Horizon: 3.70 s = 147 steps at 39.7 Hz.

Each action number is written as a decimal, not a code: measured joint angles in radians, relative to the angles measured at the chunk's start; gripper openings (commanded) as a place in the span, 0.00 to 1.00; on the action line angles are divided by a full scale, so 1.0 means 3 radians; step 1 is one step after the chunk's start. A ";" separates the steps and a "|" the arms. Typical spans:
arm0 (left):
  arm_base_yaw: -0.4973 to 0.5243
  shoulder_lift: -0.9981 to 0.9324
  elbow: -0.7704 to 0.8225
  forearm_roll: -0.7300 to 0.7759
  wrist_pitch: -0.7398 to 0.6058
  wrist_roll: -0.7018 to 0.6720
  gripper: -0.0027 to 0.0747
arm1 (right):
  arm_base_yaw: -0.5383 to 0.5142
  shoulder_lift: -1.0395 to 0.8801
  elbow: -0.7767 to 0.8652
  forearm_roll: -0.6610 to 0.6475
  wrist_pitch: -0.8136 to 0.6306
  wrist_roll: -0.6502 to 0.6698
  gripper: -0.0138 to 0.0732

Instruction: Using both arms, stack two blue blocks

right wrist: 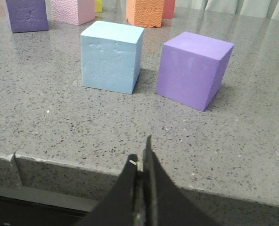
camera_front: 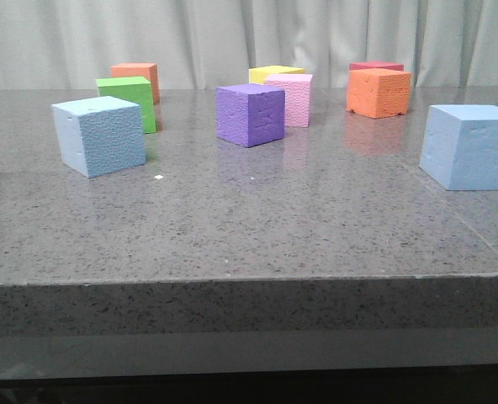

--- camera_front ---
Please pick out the light blue textured foam cube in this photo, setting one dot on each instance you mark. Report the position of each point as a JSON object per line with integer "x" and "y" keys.
{"x": 100, "y": 135}

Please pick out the light blue smooth foam cube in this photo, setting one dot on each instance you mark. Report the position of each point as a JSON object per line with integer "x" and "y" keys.
{"x": 460, "y": 146}

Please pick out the purple foam cube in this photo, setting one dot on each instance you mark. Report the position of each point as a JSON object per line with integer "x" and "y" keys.
{"x": 250, "y": 114}

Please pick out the pink foam cube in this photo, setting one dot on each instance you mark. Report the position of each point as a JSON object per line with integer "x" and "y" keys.
{"x": 297, "y": 89}

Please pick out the yellow foam cube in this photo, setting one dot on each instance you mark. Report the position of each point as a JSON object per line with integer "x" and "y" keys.
{"x": 259, "y": 74}

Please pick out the green foam cube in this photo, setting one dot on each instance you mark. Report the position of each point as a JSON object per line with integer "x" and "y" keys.
{"x": 134, "y": 89}

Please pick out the orange foam cube left rear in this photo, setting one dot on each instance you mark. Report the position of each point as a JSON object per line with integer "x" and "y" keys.
{"x": 148, "y": 70}

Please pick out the orange foam cube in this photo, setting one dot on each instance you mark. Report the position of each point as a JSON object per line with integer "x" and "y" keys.
{"x": 378, "y": 93}
{"x": 148, "y": 70}

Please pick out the orange foam cube right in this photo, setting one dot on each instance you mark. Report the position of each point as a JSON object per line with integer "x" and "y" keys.
{"x": 378, "y": 93}

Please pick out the red foam cube rear right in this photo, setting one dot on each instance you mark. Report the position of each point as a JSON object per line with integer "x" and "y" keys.
{"x": 376, "y": 64}

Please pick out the grey curtain backdrop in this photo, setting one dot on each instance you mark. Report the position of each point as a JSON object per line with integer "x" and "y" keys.
{"x": 204, "y": 44}

